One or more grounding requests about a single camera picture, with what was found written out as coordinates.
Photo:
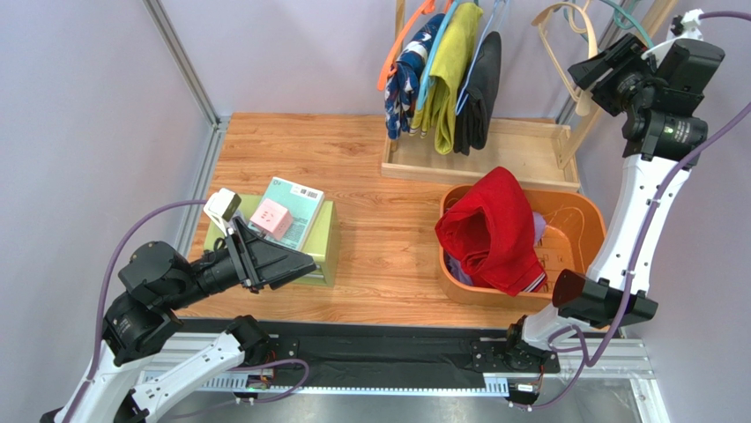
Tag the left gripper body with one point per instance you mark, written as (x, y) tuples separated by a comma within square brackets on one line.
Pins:
[(226, 270)]

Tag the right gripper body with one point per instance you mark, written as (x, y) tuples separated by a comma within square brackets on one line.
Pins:
[(602, 71)]

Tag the beige hanger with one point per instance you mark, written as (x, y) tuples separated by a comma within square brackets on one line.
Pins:
[(568, 34)]

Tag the teal hanger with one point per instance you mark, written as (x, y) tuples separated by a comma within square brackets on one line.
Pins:
[(622, 18)]

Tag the black trousers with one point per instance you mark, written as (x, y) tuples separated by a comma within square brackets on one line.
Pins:
[(472, 124)]

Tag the blue wire hanger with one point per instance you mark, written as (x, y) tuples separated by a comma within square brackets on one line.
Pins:
[(494, 22)]

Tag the yellow-green trousers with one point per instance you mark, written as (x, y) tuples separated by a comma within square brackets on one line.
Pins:
[(446, 76)]

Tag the red trousers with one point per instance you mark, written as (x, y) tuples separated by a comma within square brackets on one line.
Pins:
[(490, 231)]

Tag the light blue hanger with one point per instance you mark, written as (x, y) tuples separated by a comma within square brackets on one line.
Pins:
[(436, 39)]

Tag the purple trousers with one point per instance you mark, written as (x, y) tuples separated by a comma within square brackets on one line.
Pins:
[(454, 267)]

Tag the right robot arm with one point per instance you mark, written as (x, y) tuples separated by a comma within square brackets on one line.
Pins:
[(658, 90)]

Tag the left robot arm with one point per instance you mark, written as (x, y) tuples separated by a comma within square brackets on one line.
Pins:
[(139, 322)]

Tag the blue patterned trousers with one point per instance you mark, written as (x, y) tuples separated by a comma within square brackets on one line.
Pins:
[(402, 89)]

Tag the orange hanger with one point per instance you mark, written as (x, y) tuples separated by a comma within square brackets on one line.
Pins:
[(402, 26)]

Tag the pink cube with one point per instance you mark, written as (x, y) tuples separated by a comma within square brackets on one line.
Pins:
[(272, 218)]

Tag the green box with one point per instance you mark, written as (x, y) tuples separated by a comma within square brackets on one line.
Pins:
[(323, 240)]

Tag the teal book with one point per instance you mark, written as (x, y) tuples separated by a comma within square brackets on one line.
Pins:
[(302, 201)]

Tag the wooden clothes rack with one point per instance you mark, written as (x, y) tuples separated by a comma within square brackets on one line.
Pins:
[(534, 131)]

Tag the orange plastic basket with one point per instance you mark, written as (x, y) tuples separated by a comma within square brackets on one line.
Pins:
[(574, 234)]

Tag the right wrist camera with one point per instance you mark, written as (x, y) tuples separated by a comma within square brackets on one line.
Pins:
[(684, 26)]

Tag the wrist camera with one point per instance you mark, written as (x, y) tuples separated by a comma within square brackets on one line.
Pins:
[(221, 207), (684, 26)]

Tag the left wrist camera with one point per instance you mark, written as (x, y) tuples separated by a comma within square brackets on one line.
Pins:
[(221, 207)]

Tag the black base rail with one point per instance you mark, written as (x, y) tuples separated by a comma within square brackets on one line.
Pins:
[(328, 358)]

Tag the aluminium frame post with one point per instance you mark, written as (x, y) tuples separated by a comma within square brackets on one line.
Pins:
[(164, 25)]

